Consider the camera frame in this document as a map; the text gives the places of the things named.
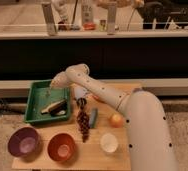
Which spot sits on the purple bowl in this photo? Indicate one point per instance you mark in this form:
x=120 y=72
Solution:
x=23 y=142

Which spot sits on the blue marker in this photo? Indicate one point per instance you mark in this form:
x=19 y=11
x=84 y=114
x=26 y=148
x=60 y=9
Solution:
x=93 y=117

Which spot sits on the dark eggplant toy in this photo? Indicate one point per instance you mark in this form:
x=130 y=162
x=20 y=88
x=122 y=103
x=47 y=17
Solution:
x=56 y=108

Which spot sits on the orange carrot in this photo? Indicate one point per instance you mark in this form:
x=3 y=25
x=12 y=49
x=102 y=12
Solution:
x=96 y=98

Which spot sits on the orange bowl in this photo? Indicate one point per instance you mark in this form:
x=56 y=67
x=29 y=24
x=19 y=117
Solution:
x=61 y=147

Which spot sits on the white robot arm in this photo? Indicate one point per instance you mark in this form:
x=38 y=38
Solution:
x=151 y=147

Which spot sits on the small white bowl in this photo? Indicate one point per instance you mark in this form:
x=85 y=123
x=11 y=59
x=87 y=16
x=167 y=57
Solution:
x=109 y=143

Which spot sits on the wooden board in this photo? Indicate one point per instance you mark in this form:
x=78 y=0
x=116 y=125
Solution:
x=88 y=156

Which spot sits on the green plastic tray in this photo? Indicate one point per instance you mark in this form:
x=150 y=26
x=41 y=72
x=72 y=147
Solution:
x=37 y=102

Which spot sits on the dark grape bunch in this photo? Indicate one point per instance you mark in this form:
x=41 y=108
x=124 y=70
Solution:
x=83 y=122

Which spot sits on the orange fruit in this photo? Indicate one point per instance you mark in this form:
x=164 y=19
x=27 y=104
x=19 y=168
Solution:
x=116 y=121

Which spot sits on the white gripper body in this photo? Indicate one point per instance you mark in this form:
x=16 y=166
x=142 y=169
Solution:
x=60 y=81

